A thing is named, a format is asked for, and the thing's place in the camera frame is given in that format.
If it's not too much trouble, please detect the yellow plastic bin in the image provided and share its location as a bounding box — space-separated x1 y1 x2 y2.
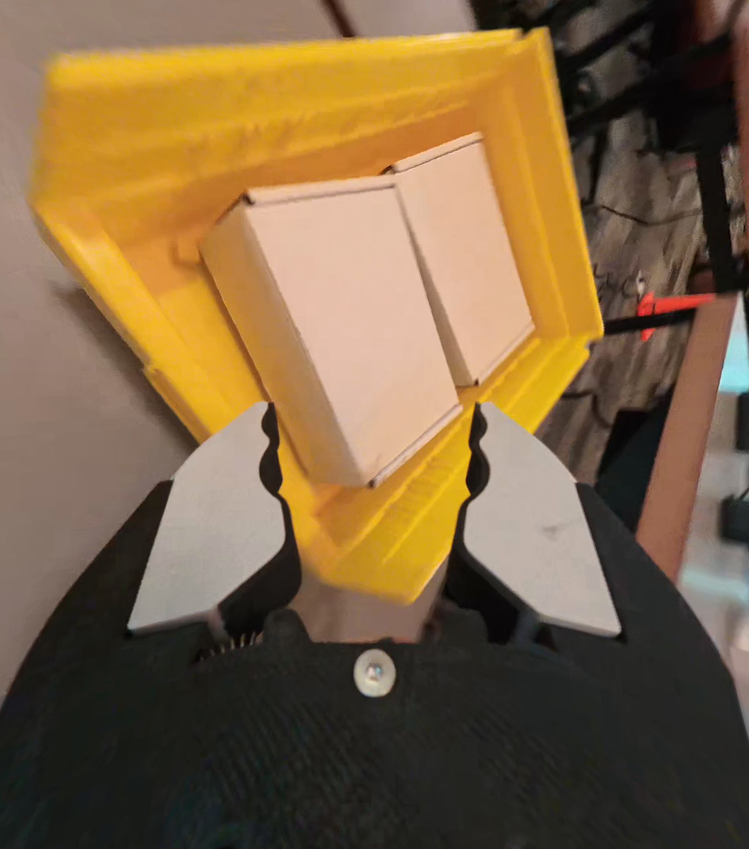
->
27 27 605 606

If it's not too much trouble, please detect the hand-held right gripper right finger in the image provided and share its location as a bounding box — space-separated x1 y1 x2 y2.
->
446 400 622 644

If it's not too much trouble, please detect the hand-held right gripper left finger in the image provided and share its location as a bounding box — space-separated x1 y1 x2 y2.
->
126 400 302 644

